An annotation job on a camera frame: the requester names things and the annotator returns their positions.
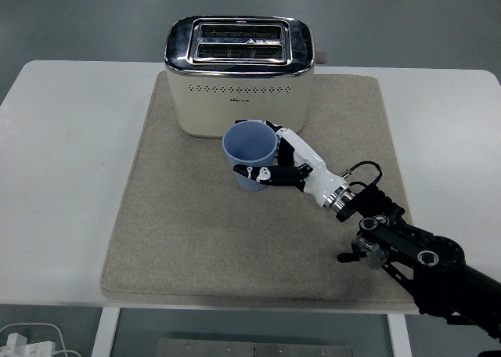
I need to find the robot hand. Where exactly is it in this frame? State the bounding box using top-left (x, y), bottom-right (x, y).
top-left (232, 118), bottom-right (348, 209)

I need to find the light blue ribbed cup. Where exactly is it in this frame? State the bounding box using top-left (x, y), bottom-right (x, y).
top-left (222, 121), bottom-right (282, 193)

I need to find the cream and chrome toaster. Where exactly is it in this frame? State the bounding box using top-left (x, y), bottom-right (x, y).
top-left (163, 15), bottom-right (328, 140)

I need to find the beige fabric mat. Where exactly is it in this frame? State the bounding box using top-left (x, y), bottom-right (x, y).
top-left (99, 73), bottom-right (431, 310)

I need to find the grey metal plate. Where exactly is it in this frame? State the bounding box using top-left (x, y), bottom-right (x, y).
top-left (156, 337), bottom-right (355, 357)

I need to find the white table leg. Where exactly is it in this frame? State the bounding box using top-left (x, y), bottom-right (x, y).
top-left (385, 313), bottom-right (412, 357)
top-left (90, 306), bottom-right (122, 357)

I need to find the white power adapter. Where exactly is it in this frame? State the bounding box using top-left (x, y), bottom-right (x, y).
top-left (0, 332), bottom-right (58, 357)

